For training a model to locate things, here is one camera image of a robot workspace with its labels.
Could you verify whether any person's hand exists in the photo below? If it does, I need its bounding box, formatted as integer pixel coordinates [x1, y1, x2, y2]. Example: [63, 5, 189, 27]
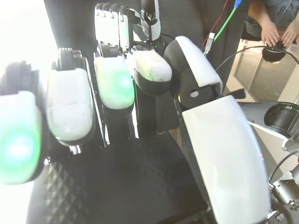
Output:
[282, 21, 299, 46]
[261, 16, 280, 46]

